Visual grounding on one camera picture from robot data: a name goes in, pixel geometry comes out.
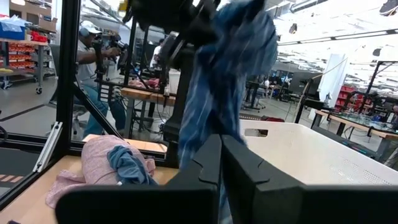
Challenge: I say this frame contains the blue plaid shirt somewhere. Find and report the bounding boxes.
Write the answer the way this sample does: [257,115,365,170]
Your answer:
[177,0,279,224]

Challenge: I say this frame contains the black metal table frame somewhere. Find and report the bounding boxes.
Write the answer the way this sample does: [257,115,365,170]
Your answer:
[0,0,170,211]

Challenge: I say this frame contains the slate blue sock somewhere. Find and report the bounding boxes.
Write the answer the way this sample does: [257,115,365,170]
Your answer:
[106,144,159,187]

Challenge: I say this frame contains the red storage bins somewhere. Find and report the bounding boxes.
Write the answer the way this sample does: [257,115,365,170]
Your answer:
[334,85,374,113]

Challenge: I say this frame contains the shelf rack with red bins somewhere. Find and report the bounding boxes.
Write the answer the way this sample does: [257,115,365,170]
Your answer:
[0,0,58,94]

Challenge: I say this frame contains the silver frame bracket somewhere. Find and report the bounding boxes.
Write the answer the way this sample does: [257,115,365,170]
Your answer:
[32,121,63,174]

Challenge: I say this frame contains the person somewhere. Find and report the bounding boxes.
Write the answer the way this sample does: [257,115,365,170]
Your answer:
[73,20,128,138]
[149,38,165,69]

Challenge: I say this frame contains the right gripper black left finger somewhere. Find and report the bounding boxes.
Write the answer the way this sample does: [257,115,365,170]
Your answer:
[55,134,223,224]

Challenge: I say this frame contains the white perforated plastic basket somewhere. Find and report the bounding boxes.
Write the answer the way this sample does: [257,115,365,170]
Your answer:
[239,119,398,187]

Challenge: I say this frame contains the white pillar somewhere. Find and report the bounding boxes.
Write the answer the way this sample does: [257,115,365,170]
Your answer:
[317,53,348,110]

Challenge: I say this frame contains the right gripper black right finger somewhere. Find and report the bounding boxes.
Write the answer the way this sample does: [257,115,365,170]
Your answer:
[221,134,398,224]

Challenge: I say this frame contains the pink knit sweater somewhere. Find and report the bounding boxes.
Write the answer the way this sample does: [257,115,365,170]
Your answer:
[45,134,157,210]

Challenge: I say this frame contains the wooden workbench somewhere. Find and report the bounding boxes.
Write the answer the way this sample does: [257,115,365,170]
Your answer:
[310,108,398,156]
[119,86,178,138]

